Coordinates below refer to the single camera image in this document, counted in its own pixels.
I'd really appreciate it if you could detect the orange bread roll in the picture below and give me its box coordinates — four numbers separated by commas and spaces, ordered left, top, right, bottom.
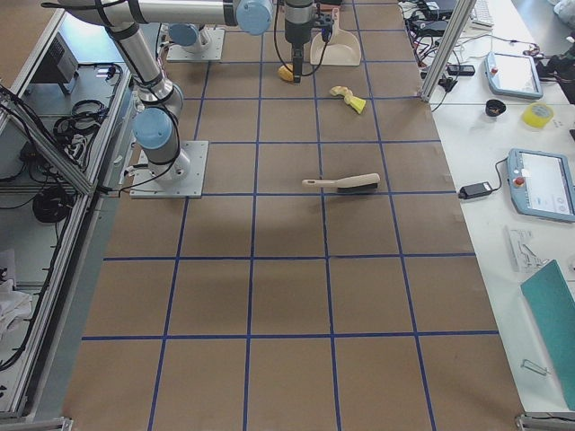
278, 66, 294, 83

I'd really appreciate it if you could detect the far teach pendant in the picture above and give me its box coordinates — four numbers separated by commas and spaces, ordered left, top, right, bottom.
484, 51, 543, 100

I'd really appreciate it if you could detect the green cutting mat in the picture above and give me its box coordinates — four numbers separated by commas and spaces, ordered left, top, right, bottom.
520, 260, 574, 410

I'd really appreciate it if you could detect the yellow sponge wedge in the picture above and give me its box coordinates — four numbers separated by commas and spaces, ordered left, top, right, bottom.
344, 95, 367, 114

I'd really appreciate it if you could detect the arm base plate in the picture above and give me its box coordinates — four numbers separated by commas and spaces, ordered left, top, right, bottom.
167, 24, 226, 63
129, 141, 208, 198

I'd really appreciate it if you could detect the croissant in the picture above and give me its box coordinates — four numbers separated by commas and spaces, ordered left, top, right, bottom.
330, 85, 354, 103

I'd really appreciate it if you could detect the near teach pendant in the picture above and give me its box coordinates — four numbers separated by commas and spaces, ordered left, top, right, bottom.
507, 148, 574, 224

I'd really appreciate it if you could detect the black power adapter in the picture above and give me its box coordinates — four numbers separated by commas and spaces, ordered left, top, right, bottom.
457, 181, 494, 200

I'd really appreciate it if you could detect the aluminium frame post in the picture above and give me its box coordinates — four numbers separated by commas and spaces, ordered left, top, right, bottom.
420, 0, 475, 102

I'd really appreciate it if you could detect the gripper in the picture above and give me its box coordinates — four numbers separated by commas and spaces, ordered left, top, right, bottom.
287, 38, 310, 84

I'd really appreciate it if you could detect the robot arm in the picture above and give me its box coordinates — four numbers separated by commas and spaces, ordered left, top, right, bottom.
42, 1, 317, 182
168, 23, 211, 53

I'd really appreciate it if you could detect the beige hand brush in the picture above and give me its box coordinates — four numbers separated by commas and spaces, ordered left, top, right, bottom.
302, 172, 381, 194

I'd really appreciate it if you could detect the beige dustpan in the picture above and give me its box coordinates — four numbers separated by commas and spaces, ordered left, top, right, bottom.
310, 19, 361, 66

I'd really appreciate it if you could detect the teach pendant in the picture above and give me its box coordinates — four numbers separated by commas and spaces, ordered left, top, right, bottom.
507, 148, 574, 224
484, 51, 543, 100

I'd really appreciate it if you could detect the yellow tape roll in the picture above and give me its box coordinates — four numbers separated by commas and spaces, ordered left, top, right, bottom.
520, 102, 554, 131

